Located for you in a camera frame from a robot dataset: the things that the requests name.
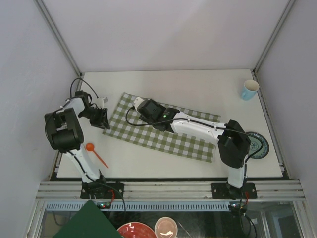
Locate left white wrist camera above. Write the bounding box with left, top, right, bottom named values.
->
left=95, top=97, right=108, bottom=108

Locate green white checkered cloth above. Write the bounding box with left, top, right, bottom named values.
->
left=103, top=92, right=215, bottom=163

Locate perforated grey cable tray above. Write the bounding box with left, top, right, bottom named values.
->
left=46, top=201, right=230, bottom=212

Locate green board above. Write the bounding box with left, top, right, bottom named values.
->
left=54, top=200, right=121, bottom=238

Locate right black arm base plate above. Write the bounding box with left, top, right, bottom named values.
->
left=211, top=182, right=258, bottom=200

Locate aluminium frame rail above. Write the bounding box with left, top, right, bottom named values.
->
left=36, top=180, right=306, bottom=201

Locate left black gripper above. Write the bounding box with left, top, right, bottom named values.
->
left=79, top=107, right=110, bottom=130

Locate red plate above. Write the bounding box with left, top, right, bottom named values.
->
left=117, top=222, right=156, bottom=238

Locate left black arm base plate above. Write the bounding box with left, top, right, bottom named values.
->
left=80, top=182, right=124, bottom=199

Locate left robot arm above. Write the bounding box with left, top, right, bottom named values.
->
left=44, top=91, right=110, bottom=198

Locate orange plastic spoon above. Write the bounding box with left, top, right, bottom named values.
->
left=86, top=142, right=109, bottom=168

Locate blue patterned plate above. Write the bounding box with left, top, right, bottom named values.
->
left=247, top=131, right=269, bottom=159

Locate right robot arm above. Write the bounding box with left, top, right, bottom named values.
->
left=133, top=97, right=251, bottom=199

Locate light blue mug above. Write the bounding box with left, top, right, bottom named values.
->
left=240, top=80, right=260, bottom=101

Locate pink bowl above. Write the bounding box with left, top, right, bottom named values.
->
left=154, top=217, right=178, bottom=238

